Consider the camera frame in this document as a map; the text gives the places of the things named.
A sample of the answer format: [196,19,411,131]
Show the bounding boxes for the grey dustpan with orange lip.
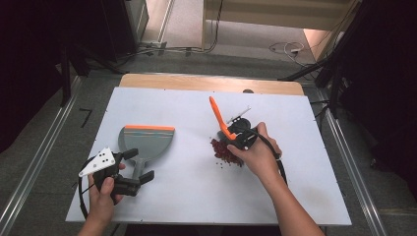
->
[117,124,176,186]

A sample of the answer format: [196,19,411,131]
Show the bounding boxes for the grey brush with orange handle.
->
[208,95,238,143]

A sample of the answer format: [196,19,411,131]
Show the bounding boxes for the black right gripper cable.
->
[245,128,289,187]

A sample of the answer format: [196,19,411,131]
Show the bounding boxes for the white board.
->
[65,86,353,227]

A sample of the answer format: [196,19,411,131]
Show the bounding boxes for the wooden table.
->
[118,73,306,97]

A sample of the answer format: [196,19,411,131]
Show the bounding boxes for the dark cabinet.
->
[99,0,150,63]

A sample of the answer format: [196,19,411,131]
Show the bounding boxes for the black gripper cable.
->
[77,156,96,220]
[245,128,289,187]

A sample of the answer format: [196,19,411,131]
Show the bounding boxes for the black metal stand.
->
[277,0,372,120]
[59,43,126,108]

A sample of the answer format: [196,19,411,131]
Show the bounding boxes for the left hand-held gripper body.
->
[78,147,143,199]

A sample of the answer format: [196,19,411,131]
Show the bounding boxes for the light wooden furniture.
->
[202,0,357,51]

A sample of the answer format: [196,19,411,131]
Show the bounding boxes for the aluminium floor rail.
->
[0,76,84,236]
[317,89,389,236]

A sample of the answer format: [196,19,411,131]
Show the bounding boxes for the white floor cable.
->
[268,40,307,61]

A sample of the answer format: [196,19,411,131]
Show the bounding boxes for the red beans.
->
[209,138,246,169]

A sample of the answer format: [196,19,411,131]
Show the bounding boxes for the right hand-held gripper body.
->
[225,104,261,151]

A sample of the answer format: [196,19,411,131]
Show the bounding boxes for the person's right hand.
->
[226,121,283,185]

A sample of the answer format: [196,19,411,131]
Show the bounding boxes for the person's left hand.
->
[87,162,127,224]

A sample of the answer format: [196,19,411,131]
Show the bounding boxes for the dark curtain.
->
[337,0,417,206]
[0,0,109,155]

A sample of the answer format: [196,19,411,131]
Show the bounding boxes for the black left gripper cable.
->
[77,156,96,220]

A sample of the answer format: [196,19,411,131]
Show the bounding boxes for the bundle of floor cables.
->
[114,0,225,60]

